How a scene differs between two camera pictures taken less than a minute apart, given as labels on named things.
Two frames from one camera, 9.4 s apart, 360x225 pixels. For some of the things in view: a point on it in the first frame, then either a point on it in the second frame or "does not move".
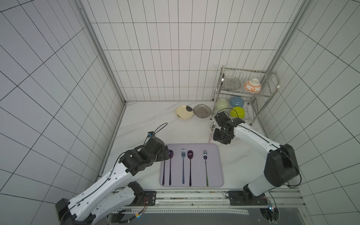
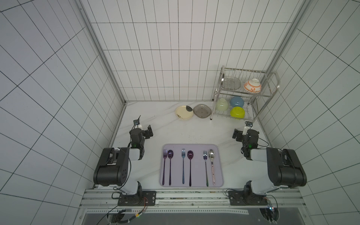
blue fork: x=183 y=153 does not move
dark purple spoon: x=190 y=155 does not move
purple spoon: x=170 y=155 does not move
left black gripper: x=160 y=154 → x=146 y=132
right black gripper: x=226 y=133 → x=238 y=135
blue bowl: x=236 y=101 does not move
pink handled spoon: x=213 y=125 → x=212 y=155
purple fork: x=163 y=178 does not move
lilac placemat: x=192 y=165 does not move
